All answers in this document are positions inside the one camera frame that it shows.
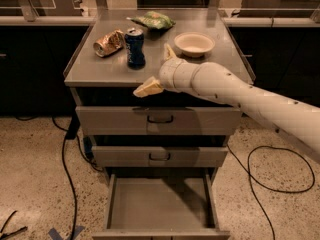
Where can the middle drawer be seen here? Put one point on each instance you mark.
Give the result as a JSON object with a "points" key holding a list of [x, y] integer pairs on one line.
{"points": [[147, 156]]}

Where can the open bottom drawer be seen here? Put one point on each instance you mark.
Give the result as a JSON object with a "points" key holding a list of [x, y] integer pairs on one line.
{"points": [[170, 206]]}

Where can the grey drawer cabinet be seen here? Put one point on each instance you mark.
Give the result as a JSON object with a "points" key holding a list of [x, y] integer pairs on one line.
{"points": [[109, 82]]}

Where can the green chip bag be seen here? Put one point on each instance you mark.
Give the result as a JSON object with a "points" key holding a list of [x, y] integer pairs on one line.
{"points": [[154, 20]]}

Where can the crushed gold can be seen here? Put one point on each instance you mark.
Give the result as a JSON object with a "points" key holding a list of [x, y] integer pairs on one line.
{"points": [[109, 43]]}

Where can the blue pepsi can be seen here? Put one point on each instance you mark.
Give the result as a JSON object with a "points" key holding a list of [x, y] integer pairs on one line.
{"points": [[134, 40]]}

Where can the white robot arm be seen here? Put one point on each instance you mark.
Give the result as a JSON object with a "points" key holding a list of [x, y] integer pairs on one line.
{"points": [[297, 122]]}

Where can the white bowl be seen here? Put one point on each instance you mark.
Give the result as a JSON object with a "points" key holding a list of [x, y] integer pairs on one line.
{"points": [[194, 44]]}

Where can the top drawer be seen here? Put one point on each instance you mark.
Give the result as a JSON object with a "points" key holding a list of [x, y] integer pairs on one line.
{"points": [[158, 121]]}

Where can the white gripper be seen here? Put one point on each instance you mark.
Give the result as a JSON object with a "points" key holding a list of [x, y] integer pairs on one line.
{"points": [[167, 74]]}

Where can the blue tape cross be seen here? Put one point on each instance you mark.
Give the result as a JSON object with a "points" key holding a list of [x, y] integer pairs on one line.
{"points": [[56, 235]]}

